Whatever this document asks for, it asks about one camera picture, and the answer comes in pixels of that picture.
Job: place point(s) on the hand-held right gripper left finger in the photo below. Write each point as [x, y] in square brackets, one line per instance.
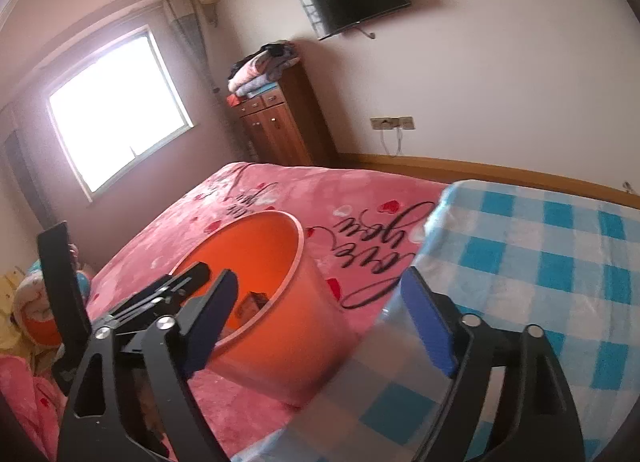
[215, 324]

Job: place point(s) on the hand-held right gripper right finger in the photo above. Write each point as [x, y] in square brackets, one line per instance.
[430, 322]

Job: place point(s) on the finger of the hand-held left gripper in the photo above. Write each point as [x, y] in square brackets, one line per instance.
[165, 292]

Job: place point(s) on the brown packet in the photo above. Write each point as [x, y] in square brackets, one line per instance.
[255, 307]

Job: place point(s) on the orange plastic bucket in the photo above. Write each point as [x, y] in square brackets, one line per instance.
[310, 332]

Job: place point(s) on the cartoon print quilt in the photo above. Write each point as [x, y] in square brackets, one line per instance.
[35, 307]

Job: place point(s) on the pink printed blanket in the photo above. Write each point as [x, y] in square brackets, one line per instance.
[210, 212]

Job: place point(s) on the blue white checked cloth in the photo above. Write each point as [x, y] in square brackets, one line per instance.
[525, 267]

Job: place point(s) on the bright window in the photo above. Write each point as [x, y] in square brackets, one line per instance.
[115, 112]

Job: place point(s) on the brown wooden cabinet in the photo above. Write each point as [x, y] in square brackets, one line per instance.
[280, 127]

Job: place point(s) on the stack of folded blankets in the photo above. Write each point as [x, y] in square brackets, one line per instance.
[262, 69]

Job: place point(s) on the grey curtain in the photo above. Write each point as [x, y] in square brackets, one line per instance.
[192, 42]

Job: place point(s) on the wooden bed frame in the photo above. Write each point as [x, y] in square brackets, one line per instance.
[475, 167]

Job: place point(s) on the wall socket strip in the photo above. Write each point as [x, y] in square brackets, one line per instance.
[392, 123]

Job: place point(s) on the grey wall shelf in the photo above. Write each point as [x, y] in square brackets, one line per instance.
[312, 12]

